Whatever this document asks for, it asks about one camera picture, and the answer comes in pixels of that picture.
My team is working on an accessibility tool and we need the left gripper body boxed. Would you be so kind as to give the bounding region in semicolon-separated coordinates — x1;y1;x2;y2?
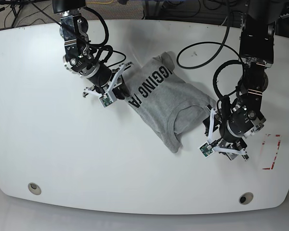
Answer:
206;107;250;160

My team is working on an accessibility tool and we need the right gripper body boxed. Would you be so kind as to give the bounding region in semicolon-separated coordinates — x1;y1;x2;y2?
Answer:
83;62;133;98

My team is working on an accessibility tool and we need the grey t-shirt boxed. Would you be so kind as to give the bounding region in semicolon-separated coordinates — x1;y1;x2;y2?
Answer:
125;52;216;153

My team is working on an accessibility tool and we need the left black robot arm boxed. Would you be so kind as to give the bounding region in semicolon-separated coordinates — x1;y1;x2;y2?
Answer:
199;0;286;160

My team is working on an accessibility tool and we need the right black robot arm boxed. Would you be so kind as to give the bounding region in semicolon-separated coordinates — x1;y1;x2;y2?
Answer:
52;0;130;104

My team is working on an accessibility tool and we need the red tape rectangle marking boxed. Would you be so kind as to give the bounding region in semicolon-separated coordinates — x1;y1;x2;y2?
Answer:
259;134;282;170

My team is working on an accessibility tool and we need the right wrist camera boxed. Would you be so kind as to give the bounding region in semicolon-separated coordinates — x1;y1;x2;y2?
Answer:
98;92;117;108

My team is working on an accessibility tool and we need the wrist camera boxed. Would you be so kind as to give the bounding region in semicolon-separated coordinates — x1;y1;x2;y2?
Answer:
98;92;117;108
198;142;215;158

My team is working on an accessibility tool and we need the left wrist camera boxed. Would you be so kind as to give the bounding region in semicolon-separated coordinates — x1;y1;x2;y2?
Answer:
198;142;215;158

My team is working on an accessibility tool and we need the right table cable grommet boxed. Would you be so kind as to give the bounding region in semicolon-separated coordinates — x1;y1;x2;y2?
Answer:
239;192;253;205

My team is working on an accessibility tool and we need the table cable grommet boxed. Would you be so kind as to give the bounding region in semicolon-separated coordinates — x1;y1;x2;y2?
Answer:
239;192;253;205
28;183;41;195

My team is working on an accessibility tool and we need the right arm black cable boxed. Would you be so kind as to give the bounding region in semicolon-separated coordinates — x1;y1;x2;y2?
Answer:
31;0;130;80

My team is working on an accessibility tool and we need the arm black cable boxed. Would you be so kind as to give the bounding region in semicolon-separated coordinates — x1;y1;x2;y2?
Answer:
31;0;130;80
176;0;246;102

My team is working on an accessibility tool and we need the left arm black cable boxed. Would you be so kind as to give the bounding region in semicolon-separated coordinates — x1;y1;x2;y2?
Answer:
176;0;246;102

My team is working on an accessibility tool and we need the left table cable grommet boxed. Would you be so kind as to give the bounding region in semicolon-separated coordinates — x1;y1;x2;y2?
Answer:
28;183;41;195

